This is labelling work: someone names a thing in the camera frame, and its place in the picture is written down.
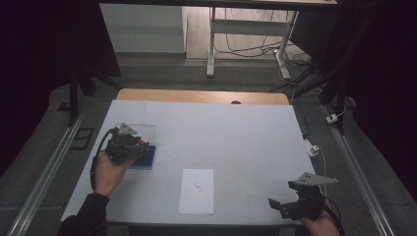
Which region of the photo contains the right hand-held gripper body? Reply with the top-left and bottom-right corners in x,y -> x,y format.
279,171 -> 339,221

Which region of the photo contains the white paper sheet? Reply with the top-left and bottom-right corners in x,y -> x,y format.
178,168 -> 215,215

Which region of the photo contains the black metal stand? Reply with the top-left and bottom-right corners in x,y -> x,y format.
291,19 -> 357,136
66,63 -> 123,128

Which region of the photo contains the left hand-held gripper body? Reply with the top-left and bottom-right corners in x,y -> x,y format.
105,122 -> 143,165

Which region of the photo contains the person's right hand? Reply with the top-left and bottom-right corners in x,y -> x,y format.
299,209 -> 342,236

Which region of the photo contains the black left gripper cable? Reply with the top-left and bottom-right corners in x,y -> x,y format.
89,128 -> 118,192

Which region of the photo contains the person's left hand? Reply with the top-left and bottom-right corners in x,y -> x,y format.
92,150 -> 136,198

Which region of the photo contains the white charger with cable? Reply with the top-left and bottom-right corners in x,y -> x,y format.
304,138 -> 328,175

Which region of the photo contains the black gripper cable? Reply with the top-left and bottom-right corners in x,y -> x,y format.
323,194 -> 346,236
89,128 -> 118,192

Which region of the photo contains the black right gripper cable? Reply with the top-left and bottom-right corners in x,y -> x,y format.
323,194 -> 346,236

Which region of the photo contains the white desk frame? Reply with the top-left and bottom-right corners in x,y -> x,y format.
206,6 -> 300,81

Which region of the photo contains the black floor cable tangle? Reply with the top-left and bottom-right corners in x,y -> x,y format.
214,9 -> 313,68

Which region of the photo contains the blue case with clear lid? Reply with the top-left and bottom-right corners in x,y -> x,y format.
114,123 -> 157,171

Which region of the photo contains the black curtain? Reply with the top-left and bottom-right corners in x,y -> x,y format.
290,0 -> 417,200
0,0 -> 122,178

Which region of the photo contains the white cabinet panel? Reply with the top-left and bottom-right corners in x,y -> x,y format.
98,3 -> 187,54

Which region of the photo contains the aluminium rail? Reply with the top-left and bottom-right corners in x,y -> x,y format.
322,103 -> 396,236
6,97 -> 90,236

